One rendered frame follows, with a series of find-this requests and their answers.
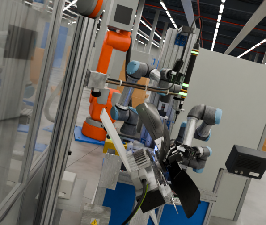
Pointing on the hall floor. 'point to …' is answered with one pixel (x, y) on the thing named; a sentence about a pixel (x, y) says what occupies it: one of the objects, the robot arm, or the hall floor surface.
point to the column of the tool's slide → (65, 118)
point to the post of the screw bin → (159, 213)
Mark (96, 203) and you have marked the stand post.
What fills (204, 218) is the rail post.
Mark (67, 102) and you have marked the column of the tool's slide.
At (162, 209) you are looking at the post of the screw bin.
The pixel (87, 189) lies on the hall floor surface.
